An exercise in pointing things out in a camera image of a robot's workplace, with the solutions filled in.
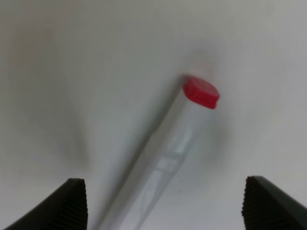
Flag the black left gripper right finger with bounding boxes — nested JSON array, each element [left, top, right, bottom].
[[241, 176, 307, 230]]

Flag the white marker pink caps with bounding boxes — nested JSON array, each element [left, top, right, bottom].
[[96, 76, 220, 230]]

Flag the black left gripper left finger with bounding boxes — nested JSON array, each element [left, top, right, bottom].
[[6, 178, 88, 230]]

